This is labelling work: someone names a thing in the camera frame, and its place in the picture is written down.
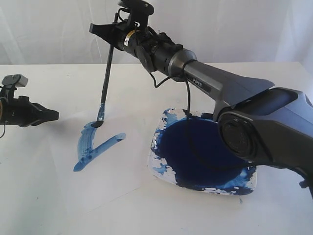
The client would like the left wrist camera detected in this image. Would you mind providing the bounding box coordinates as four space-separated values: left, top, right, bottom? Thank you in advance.
0 74 28 99

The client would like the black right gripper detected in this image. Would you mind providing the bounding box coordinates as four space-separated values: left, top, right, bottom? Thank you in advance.
89 22 157 59

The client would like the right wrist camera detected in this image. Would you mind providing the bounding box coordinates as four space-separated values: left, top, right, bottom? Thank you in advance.
118 0 154 31

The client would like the white backdrop cloth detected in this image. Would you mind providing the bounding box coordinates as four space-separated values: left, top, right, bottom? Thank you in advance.
0 0 313 70

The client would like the white square paint plate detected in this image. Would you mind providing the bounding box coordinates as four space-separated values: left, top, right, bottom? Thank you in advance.
148 108 257 195

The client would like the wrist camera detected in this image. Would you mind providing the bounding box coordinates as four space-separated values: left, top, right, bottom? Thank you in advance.
0 74 28 99
118 0 154 31

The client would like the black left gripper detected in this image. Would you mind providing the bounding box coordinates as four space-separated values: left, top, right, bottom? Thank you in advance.
0 96 59 127

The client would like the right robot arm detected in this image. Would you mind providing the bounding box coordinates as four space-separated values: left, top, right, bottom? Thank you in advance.
89 23 313 188

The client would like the white paper sheet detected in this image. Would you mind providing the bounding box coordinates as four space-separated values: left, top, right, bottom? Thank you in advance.
48 108 158 214

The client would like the black paintbrush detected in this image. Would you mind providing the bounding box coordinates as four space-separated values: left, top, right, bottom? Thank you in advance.
91 13 119 128

